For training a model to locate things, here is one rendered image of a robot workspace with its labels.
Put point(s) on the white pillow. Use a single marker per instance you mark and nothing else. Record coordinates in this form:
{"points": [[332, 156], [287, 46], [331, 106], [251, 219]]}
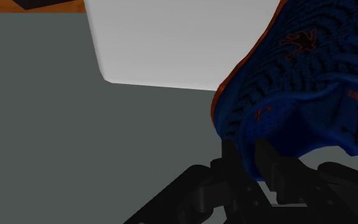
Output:
{"points": [[172, 43]]}

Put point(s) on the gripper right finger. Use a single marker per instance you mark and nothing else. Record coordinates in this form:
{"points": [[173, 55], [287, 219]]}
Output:
{"points": [[336, 192]]}

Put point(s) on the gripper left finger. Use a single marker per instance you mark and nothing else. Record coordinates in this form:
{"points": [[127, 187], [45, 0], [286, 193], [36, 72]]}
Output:
{"points": [[197, 192]]}

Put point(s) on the blue shoe with orange sole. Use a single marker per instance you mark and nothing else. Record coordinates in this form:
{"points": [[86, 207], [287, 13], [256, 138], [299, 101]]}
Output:
{"points": [[302, 93]]}

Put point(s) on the grey bed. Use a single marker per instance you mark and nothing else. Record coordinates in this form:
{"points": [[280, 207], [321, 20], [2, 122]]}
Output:
{"points": [[57, 124]]}

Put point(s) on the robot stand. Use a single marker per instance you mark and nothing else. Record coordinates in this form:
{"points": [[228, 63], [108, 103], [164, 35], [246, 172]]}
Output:
{"points": [[39, 3]]}

